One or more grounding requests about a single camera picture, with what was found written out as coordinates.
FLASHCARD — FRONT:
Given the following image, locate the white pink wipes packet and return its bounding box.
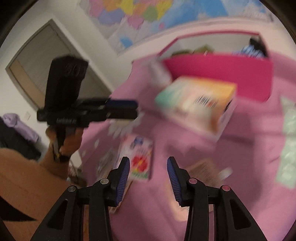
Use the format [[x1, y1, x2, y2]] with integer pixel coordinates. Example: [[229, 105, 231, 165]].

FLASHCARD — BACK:
[[96, 148, 118, 181]]

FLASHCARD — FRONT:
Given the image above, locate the colourful wall map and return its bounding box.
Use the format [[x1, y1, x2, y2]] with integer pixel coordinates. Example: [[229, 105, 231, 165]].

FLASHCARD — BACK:
[[79, 0, 274, 53]]

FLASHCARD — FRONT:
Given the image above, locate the black scrunchie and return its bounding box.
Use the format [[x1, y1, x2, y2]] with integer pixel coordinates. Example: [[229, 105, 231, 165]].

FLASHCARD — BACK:
[[249, 38, 268, 57]]

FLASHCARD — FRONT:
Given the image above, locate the pink floral table cloth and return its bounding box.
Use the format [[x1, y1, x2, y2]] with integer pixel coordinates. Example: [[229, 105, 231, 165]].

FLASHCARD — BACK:
[[79, 53, 295, 240]]

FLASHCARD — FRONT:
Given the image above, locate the pastel tissue pack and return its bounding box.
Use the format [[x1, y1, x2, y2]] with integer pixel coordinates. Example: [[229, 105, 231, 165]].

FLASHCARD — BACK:
[[154, 76, 237, 141]]

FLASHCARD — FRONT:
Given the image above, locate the grey door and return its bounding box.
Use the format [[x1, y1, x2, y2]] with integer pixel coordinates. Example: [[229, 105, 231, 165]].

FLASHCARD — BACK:
[[5, 19, 114, 110]]

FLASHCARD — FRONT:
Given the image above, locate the pink cardboard box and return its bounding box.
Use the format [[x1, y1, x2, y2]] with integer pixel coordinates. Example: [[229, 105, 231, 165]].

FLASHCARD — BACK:
[[158, 30, 273, 102]]

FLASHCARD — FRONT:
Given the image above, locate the blue gingham scrunchie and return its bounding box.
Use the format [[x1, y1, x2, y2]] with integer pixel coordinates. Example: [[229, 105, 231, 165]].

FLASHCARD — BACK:
[[233, 45, 265, 58]]

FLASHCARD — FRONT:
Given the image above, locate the green frog plush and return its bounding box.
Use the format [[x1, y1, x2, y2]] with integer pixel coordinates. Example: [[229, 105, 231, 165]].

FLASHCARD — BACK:
[[172, 45, 215, 56]]

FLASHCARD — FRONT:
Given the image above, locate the flower print packet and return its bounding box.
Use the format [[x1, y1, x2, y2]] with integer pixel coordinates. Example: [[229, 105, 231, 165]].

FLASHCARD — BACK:
[[118, 133, 154, 182]]

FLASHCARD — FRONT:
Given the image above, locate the left hand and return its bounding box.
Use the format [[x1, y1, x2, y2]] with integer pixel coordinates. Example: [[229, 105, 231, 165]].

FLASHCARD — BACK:
[[43, 126, 84, 163]]

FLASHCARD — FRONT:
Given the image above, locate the orange sleeve forearm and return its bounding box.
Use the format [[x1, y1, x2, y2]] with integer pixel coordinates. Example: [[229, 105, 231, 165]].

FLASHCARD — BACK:
[[1, 148, 86, 240]]

